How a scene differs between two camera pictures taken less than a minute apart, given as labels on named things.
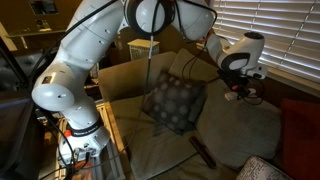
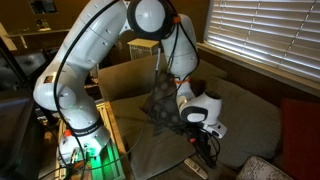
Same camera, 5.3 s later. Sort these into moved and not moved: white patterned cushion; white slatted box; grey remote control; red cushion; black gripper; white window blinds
Moved: grey remote control; black gripper
Not moved: white patterned cushion; red cushion; white window blinds; white slatted box
